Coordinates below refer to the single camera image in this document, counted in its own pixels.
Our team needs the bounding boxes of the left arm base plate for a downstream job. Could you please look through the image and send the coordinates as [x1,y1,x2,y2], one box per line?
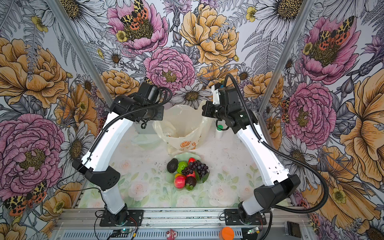
[99,209,144,227]

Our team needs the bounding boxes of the green bumpy fruit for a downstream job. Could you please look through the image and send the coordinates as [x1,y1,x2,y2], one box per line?
[177,161,188,174]

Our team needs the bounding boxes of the dark avocado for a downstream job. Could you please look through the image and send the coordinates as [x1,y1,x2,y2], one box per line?
[167,158,179,174]

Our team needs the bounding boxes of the green circuit board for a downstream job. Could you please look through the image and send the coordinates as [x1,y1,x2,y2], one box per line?
[247,227,260,235]

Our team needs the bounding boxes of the light green plate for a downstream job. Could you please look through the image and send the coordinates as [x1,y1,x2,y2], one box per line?
[166,153,210,191]

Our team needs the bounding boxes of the translucent cream plastic bag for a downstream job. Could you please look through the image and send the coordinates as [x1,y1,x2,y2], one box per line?
[154,101,213,154]

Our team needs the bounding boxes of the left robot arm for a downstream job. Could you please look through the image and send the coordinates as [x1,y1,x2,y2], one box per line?
[72,83,173,226]

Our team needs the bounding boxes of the purple grape bunch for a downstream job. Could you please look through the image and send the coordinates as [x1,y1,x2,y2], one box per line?
[182,160,210,178]

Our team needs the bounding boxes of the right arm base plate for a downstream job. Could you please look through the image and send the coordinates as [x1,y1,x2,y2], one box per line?
[224,209,267,226]

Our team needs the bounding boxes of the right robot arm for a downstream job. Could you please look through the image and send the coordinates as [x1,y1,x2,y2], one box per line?
[202,84,301,221]

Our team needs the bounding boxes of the orange round cap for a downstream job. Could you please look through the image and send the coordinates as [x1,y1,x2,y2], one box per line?
[219,227,235,240]

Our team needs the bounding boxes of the silver metal case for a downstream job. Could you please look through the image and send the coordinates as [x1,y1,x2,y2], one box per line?
[133,121,156,135]

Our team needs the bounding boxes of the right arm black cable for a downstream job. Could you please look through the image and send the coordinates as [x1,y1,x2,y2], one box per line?
[222,72,330,214]

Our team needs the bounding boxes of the red white small object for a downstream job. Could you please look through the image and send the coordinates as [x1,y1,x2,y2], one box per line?
[166,229,178,240]

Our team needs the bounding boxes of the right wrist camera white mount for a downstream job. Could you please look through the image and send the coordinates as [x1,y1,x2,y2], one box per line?
[211,83,222,105]

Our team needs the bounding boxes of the red pink apple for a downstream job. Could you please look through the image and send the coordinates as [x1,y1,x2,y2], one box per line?
[174,176,186,189]

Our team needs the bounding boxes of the aluminium front rail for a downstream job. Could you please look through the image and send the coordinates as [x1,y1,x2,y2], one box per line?
[51,207,317,240]

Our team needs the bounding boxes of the white bottle green cap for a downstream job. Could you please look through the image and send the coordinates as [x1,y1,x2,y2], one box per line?
[215,125,224,139]

